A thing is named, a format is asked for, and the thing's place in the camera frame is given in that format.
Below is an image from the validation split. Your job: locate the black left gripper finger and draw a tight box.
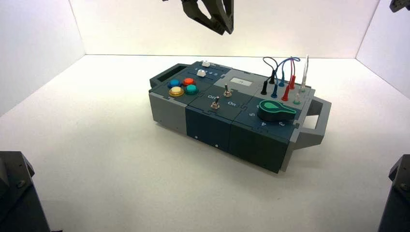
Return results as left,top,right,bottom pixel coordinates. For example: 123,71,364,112
181,0,226,36
204,0,234,35

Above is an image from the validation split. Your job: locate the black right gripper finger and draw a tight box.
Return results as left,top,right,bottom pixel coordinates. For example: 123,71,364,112
390,0,410,13

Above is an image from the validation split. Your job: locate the small grey display screen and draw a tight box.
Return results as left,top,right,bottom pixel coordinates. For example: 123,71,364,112
230,77,254,87

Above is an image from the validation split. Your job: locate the yellow push button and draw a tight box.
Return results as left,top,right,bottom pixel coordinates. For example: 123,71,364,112
168,86,185,98

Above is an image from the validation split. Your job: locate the green rotary selector knob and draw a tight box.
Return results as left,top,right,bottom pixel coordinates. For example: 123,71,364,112
258,99,297,123

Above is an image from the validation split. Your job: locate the grey and blue task box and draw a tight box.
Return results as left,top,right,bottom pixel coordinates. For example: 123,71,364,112
148,60,333,174

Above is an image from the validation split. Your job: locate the black banana plug cable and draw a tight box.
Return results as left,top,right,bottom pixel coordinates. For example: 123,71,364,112
260,57,278,96

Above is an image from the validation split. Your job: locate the blue banana plug cable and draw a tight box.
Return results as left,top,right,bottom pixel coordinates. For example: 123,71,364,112
270,57,301,99

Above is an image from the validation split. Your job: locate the red banana plug cable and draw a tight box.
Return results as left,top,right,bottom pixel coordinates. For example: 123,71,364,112
281,58,297,102

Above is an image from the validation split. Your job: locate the clear white banana plug cable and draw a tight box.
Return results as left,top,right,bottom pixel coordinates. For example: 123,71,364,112
294,54,310,101

